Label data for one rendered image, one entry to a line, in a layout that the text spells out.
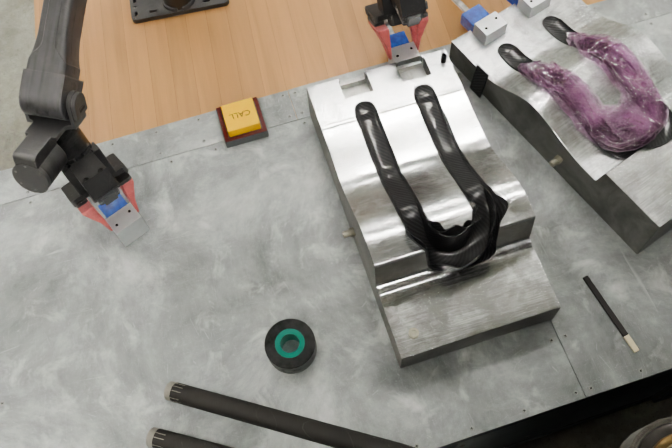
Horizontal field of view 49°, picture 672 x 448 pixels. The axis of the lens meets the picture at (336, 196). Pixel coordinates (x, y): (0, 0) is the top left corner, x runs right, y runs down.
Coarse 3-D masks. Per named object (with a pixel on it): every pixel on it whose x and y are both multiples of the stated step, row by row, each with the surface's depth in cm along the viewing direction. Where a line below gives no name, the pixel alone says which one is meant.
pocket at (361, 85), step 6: (360, 78) 133; (366, 78) 133; (342, 84) 132; (348, 84) 132; (354, 84) 133; (360, 84) 133; (366, 84) 133; (342, 90) 133; (348, 90) 133; (354, 90) 133; (360, 90) 133; (366, 90) 133; (372, 90) 130; (348, 96) 132
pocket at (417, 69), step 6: (420, 60) 134; (396, 66) 132; (402, 66) 133; (408, 66) 133; (414, 66) 134; (420, 66) 134; (426, 66) 132; (402, 72) 134; (408, 72) 134; (414, 72) 134; (420, 72) 134; (426, 72) 134; (402, 78) 134; (408, 78) 134; (414, 78) 134
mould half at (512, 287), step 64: (448, 64) 131; (320, 128) 128; (384, 128) 126; (384, 192) 119; (448, 192) 116; (512, 192) 114; (384, 256) 111; (512, 256) 118; (384, 320) 118; (448, 320) 113; (512, 320) 113
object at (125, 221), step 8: (120, 200) 127; (104, 208) 127; (112, 208) 127; (120, 208) 127; (128, 208) 125; (112, 216) 125; (120, 216) 125; (128, 216) 124; (136, 216) 124; (112, 224) 124; (120, 224) 124; (128, 224) 124; (136, 224) 125; (144, 224) 127; (120, 232) 124; (128, 232) 125; (136, 232) 127; (144, 232) 129; (128, 240) 127
